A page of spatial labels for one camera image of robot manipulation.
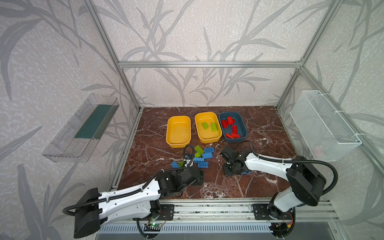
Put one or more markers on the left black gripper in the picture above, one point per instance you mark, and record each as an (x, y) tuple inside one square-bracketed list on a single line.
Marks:
[(198, 176)]

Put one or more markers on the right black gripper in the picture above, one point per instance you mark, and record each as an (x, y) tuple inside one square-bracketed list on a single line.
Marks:
[(231, 167)]

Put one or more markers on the green lego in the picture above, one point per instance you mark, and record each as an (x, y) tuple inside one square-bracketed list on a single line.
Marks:
[(214, 127), (205, 125), (199, 152), (181, 164)]

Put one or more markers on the yellow plastic bin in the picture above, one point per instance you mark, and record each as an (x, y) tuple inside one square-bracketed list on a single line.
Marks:
[(208, 136), (178, 131)]

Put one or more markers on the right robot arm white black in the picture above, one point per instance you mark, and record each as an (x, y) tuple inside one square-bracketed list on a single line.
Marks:
[(308, 179)]

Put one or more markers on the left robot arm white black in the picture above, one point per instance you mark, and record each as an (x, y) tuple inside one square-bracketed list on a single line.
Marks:
[(96, 209)]

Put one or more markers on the blue lego top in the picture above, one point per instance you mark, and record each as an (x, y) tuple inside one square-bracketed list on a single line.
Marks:
[(209, 150)]

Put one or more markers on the dark teal plastic bin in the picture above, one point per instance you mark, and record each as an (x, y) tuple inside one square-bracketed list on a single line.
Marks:
[(239, 123)]

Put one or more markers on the right wiring bundle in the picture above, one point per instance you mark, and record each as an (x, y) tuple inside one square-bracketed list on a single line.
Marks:
[(282, 226)]

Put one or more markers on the aluminium front rail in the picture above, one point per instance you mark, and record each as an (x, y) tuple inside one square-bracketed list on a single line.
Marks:
[(238, 210)]

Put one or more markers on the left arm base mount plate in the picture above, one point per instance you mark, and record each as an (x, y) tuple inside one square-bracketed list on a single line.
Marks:
[(169, 209)]

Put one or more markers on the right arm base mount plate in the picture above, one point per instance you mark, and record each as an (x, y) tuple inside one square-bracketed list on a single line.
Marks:
[(269, 212)]

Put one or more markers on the left circuit board with wires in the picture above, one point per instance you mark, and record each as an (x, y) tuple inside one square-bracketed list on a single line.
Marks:
[(155, 224)]

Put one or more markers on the white wire mesh basket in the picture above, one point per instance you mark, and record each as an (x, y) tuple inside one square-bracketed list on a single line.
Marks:
[(327, 134)]

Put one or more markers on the clear plastic wall shelf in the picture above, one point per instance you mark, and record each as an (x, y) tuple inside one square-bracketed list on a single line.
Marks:
[(77, 140)]

